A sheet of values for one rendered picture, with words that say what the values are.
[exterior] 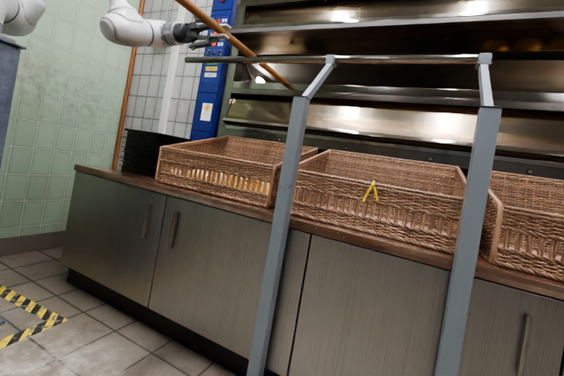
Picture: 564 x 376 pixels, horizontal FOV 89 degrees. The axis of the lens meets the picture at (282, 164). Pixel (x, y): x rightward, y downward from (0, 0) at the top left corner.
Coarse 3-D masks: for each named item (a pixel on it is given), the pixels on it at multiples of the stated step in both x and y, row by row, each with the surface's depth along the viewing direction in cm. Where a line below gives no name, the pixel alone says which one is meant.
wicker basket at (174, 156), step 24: (192, 144) 139; (216, 144) 156; (240, 144) 160; (264, 144) 154; (168, 168) 128; (192, 168) 115; (216, 168) 111; (240, 168) 106; (264, 168) 102; (216, 192) 110; (240, 192) 106; (264, 192) 102
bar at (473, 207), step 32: (416, 64) 96; (448, 64) 92; (480, 64) 87; (480, 96) 77; (288, 128) 87; (480, 128) 67; (288, 160) 86; (480, 160) 66; (288, 192) 86; (480, 192) 66; (288, 224) 88; (480, 224) 66; (448, 288) 70; (256, 320) 87; (448, 320) 67; (256, 352) 86; (448, 352) 66
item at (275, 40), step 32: (256, 32) 149; (288, 32) 142; (320, 32) 136; (352, 32) 131; (384, 32) 126; (416, 32) 121; (448, 32) 117; (480, 32) 113; (512, 32) 109; (544, 32) 106
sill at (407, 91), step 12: (240, 84) 168; (252, 84) 165; (264, 84) 161; (276, 84) 158; (288, 84) 155; (300, 84) 152; (408, 96) 130; (420, 96) 128; (432, 96) 126; (444, 96) 124; (456, 96) 122; (468, 96) 120; (504, 96) 115; (516, 96) 113; (528, 96) 112; (540, 96) 110; (552, 96) 109
